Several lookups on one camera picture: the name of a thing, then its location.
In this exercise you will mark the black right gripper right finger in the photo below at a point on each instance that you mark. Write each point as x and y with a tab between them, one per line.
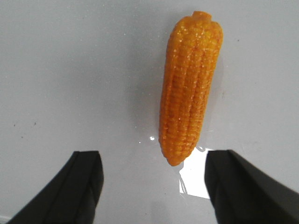
242	194

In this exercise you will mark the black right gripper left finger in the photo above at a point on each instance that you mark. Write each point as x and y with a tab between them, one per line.
71	197

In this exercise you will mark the orange toy corn cob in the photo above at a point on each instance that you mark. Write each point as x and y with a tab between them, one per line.
192	52

